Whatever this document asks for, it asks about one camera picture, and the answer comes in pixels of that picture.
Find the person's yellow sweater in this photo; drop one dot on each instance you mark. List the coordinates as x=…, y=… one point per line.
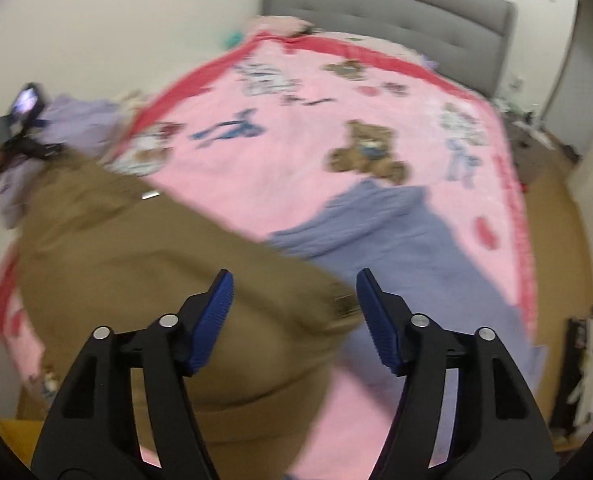
x=19, y=440

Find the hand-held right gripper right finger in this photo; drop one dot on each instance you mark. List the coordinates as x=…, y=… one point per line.
x=379, y=325

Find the lavender jacket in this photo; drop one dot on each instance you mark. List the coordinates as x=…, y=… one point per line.
x=81, y=120

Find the pink pillow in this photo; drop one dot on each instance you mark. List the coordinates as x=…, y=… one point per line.
x=281, y=26

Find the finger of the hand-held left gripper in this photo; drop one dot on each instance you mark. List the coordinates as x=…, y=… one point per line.
x=41, y=150

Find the grey padded bed headboard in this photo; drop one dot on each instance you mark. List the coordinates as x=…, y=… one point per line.
x=401, y=15

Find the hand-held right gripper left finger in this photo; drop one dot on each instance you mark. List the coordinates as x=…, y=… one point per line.
x=211, y=320

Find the pale blue garment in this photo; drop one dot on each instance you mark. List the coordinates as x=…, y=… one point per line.
x=401, y=240

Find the tan puffer jacket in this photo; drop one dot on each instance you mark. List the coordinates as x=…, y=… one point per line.
x=126, y=260

